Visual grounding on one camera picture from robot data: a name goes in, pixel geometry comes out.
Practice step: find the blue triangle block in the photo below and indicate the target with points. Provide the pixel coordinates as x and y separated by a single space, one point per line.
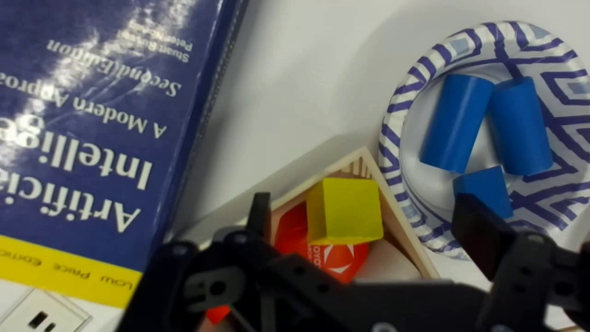
490 186

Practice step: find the small wooden tray box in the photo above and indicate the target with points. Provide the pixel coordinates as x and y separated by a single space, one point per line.
396 256

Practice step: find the blue artificial intelligence textbook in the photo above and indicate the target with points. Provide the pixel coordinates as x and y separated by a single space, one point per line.
101 107

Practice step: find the blue patterned paper plate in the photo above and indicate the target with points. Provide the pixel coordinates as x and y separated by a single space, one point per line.
556 201

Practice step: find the yellow wooden block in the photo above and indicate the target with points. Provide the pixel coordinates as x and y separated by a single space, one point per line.
344 210

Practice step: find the blue cylinder block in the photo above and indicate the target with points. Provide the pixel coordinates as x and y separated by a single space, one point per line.
456 120
519 127

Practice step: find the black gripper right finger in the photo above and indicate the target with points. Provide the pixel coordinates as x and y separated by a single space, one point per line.
528 271

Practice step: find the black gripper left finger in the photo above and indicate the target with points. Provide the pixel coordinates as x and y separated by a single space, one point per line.
259 219

